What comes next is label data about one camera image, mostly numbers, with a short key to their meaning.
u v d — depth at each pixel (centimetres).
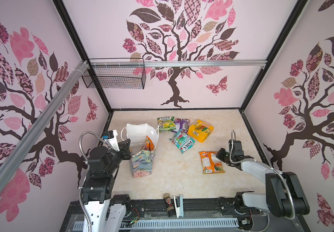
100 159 44
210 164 87
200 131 99
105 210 44
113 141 56
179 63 93
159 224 70
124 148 57
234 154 71
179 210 71
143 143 91
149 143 85
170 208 71
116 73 95
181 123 107
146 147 83
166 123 107
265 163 95
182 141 97
